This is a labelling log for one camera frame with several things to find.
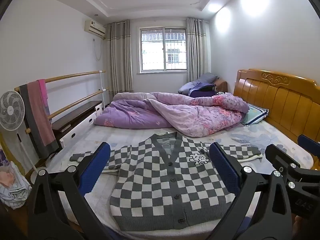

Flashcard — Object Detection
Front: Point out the white cabinet with dark top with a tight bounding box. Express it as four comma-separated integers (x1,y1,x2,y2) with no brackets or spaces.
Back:
51,101,103,153

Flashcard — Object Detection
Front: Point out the pile of blue purple bedding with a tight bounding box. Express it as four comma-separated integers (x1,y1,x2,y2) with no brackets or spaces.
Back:
178,72,220,96

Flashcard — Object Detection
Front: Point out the barred window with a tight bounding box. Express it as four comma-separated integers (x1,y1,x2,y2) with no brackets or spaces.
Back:
137,26,189,73

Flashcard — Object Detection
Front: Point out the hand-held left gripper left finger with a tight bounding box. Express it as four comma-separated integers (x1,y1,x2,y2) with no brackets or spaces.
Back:
27,142,113,240

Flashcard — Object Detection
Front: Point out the blue striped pillow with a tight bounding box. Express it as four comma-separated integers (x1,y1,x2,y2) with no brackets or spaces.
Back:
241,104,270,127

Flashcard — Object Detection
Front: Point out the grey striped curtain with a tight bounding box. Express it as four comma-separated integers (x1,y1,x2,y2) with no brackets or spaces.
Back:
186,17,210,83
104,20,134,96

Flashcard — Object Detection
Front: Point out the bag of clothes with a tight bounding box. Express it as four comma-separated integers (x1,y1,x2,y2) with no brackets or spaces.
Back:
0,161,32,210

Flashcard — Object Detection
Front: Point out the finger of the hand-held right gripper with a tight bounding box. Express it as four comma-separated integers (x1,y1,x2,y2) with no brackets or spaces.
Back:
265,144,302,175
297,134,320,155

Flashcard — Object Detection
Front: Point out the white standing fan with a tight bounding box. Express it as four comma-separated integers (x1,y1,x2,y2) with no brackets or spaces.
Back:
0,90,40,175

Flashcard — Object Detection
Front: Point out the white wall air conditioner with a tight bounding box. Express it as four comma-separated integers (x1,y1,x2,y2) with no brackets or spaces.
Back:
84,19,106,40

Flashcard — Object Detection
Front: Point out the wooden barre rack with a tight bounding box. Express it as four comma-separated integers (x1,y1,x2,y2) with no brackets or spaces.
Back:
14,70,110,134

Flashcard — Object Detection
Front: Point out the purple floral comforter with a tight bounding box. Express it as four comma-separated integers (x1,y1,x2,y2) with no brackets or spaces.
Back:
94,92,250,137

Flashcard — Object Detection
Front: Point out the wooden headboard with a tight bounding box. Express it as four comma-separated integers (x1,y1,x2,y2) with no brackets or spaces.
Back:
234,69,320,147

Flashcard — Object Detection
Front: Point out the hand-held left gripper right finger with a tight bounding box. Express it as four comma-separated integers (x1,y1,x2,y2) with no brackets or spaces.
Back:
207,142,293,240

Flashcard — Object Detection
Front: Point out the air conditioner cable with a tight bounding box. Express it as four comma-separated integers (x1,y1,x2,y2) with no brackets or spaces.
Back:
93,39,102,61

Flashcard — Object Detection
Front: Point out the grey white checkered cardigan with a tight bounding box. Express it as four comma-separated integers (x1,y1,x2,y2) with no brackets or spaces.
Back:
69,132,262,232

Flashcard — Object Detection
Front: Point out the dark purple blanket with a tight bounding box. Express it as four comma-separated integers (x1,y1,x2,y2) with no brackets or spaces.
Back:
187,84,217,98

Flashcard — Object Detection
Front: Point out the grey towel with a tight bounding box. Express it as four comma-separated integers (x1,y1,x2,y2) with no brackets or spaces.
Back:
19,83,59,159

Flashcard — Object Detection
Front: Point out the pink towel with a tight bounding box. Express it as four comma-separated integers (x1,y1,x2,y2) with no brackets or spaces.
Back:
27,79,57,147

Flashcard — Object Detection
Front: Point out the brown nightstand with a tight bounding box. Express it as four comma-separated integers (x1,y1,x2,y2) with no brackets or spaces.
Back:
214,79,228,95

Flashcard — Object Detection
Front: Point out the bed with floral sheet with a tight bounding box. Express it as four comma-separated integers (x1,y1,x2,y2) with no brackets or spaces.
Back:
47,120,317,240

